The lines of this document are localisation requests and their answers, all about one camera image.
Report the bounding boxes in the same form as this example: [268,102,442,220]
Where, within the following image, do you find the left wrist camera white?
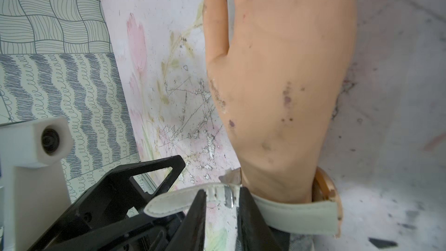
[1,117,73,251]

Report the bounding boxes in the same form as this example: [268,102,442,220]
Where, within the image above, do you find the mannequin hand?
[203,0,357,203]

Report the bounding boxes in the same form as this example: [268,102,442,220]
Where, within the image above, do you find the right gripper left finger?
[165,189,207,251]

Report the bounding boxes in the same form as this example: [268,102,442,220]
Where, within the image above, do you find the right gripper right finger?
[235,187,282,251]

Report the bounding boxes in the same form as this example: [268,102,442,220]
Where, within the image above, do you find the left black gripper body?
[30,155,185,251]

